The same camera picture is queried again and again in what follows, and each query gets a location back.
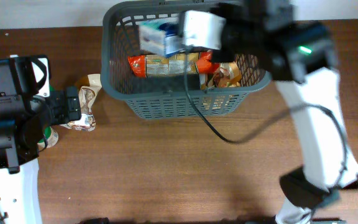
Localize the orange spaghetti pack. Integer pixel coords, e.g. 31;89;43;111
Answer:
127;52;220;78

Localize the beige brown snack pouch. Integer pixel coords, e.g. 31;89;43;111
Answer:
61;73;102;132

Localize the blue tissue pack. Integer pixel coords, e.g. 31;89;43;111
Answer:
139;17;183;58

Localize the green white cup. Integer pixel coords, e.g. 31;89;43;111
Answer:
38;127;58;149

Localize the beige coffee pouch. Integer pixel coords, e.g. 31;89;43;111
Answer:
200;62;242;90

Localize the grey plastic basket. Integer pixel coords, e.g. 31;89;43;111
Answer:
101;1;271;119

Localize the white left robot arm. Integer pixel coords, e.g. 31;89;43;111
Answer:
0;55;81;223

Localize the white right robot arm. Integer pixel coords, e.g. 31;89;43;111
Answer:
211;1;358;223

